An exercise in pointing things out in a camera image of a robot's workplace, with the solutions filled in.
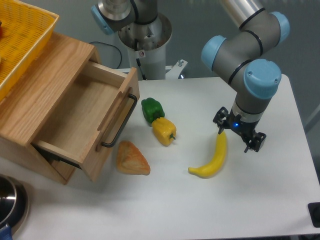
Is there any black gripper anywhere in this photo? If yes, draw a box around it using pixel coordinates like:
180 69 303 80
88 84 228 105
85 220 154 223
212 106 266 153

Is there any green bell pepper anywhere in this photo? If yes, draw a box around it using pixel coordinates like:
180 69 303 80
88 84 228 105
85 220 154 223
141 97 165 126

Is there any open wooden drawer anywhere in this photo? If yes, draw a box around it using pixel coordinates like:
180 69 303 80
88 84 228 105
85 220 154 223
32 61 140 181

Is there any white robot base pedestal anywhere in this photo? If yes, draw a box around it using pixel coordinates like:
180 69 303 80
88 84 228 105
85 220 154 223
118 13 172 81

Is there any black drawer handle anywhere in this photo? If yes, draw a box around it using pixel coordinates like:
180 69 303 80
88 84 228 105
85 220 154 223
100 93 138 148

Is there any yellow banana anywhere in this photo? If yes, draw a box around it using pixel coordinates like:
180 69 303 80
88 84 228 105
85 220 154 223
188 132 228 179

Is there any black cable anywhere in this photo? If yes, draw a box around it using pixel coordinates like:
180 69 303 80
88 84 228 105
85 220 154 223
88 40 123 69

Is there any wooden drawer cabinet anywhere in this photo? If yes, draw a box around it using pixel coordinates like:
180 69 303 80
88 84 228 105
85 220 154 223
0 32 101 185

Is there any black object at table edge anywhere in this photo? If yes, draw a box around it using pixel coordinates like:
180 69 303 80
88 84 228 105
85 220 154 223
307 202 320 228

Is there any toasted bread piece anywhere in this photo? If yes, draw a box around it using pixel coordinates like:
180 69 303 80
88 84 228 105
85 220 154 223
116 140 151 176

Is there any white mounting bracket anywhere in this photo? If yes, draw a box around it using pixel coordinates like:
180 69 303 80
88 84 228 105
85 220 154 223
165 59 188 80

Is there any black metal pot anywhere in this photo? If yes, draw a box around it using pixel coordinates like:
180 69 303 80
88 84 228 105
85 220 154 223
0 174 30 237

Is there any yellow plastic basket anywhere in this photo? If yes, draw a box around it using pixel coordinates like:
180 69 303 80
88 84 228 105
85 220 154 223
0 0 59 100

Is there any blue object at corner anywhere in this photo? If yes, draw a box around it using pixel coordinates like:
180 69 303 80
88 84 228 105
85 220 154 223
0 223 13 240

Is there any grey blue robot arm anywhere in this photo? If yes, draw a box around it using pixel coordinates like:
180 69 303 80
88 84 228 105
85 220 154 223
91 0 290 152

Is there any yellow bell pepper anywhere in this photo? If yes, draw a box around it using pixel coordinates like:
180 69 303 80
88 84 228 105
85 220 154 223
151 117 177 147

